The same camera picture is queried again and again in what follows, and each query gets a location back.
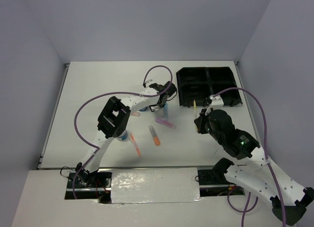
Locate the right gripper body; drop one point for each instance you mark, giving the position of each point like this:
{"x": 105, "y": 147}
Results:
{"x": 203, "y": 126}

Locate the thin yellow highlighter pen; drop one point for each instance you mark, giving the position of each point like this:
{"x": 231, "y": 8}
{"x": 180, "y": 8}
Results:
{"x": 195, "y": 114}

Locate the thin orange highlighter pen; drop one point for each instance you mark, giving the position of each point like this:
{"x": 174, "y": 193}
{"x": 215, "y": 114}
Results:
{"x": 135, "y": 145}

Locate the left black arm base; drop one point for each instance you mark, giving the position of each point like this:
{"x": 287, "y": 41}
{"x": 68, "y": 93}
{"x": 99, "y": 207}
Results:
{"x": 99, "y": 190}

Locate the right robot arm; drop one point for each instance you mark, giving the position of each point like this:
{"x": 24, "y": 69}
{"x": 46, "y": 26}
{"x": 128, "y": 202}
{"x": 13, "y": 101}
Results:
{"x": 287, "y": 199}

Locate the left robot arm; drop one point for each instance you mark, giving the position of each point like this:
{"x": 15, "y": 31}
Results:
{"x": 112, "y": 123}

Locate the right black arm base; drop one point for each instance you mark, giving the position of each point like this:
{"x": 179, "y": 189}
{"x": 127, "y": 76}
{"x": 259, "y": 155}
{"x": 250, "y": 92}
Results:
{"x": 210, "y": 186}

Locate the blue-capped clear highlighter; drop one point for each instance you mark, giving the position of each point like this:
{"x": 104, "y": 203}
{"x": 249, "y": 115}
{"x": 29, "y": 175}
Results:
{"x": 165, "y": 112}

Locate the purple highlighter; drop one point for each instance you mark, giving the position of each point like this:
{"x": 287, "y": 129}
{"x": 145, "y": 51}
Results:
{"x": 165, "y": 123}

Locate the black four-compartment tray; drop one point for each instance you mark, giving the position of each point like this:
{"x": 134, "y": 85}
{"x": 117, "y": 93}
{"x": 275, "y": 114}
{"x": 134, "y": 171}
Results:
{"x": 196, "y": 84}

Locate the orange-tipped grey highlighter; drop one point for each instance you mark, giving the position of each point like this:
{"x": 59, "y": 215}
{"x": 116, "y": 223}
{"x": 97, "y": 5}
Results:
{"x": 154, "y": 135}

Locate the blue slime jar front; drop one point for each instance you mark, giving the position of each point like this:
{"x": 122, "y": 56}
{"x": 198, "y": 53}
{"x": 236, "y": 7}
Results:
{"x": 123, "y": 136}

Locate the silver foil-covered panel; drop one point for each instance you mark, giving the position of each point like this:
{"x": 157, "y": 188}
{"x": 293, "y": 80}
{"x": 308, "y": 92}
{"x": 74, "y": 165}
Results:
{"x": 162, "y": 185}

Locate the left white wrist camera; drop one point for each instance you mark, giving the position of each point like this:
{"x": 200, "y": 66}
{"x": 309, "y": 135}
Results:
{"x": 147, "y": 83}

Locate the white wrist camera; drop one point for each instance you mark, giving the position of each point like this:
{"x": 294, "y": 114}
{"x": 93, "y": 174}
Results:
{"x": 216, "y": 102}
{"x": 147, "y": 83}

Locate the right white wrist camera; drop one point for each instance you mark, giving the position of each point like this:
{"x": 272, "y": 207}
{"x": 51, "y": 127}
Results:
{"x": 216, "y": 102}

